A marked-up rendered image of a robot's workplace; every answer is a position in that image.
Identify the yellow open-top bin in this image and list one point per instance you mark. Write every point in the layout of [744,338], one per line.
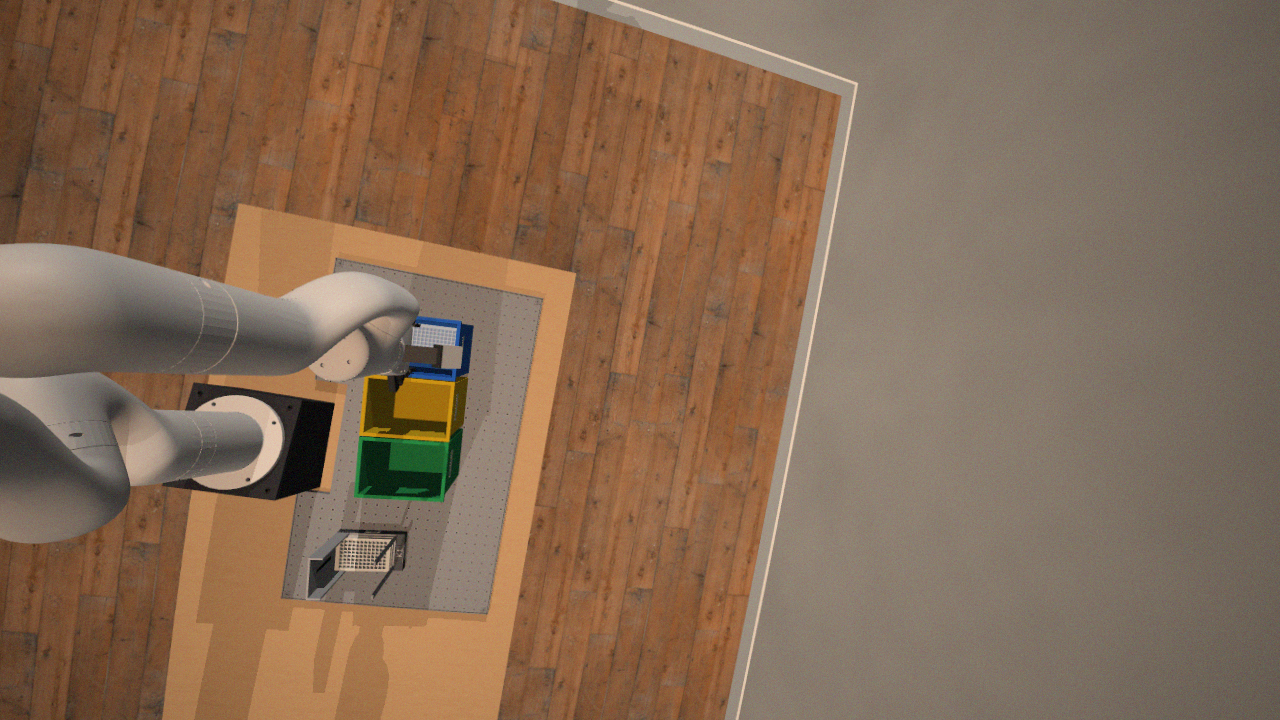
[418,411]

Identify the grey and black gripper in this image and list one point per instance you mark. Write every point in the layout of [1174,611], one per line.
[403,370]

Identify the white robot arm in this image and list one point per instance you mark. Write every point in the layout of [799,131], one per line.
[68,313]

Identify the green open-top bin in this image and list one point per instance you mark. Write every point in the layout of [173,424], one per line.
[403,469]

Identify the blue box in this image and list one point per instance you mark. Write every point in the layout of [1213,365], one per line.
[464,335]

